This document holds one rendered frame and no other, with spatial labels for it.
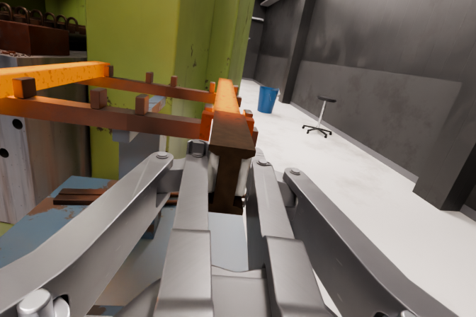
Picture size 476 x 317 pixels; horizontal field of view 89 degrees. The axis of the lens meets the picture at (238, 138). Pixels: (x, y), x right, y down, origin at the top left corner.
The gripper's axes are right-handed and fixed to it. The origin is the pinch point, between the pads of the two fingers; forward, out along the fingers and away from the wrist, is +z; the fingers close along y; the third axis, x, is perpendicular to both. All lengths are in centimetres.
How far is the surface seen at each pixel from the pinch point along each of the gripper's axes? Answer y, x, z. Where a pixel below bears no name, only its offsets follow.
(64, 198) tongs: -27.7, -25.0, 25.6
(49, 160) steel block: -42, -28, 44
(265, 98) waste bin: 92, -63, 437
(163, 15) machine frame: -18, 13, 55
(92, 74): -22.4, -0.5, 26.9
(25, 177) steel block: -45, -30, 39
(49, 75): -22.4, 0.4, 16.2
